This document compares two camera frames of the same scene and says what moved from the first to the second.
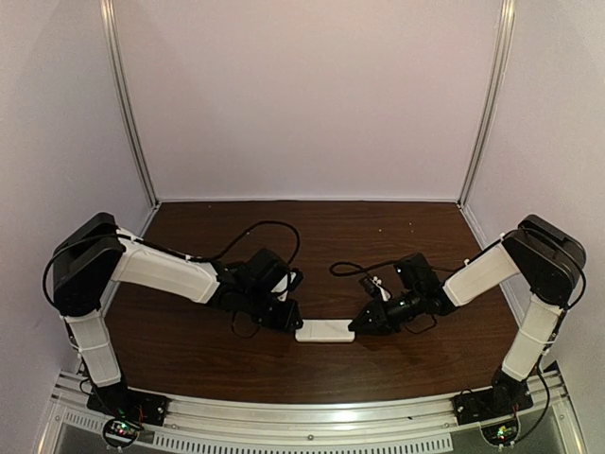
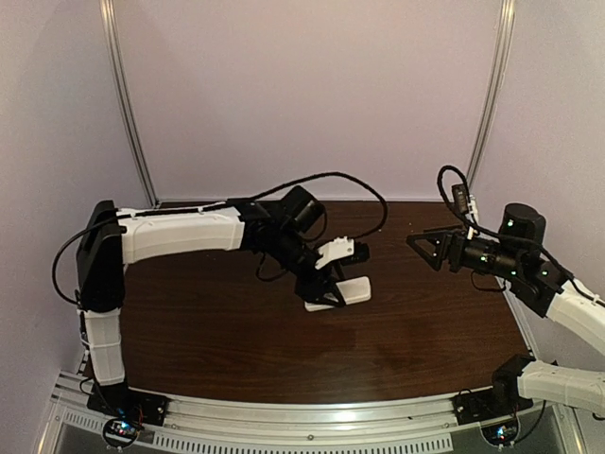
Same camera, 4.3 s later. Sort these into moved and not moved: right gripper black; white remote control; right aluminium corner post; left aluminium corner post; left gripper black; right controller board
Moved: white remote control; left gripper black; right gripper black
Not moved: right aluminium corner post; right controller board; left aluminium corner post
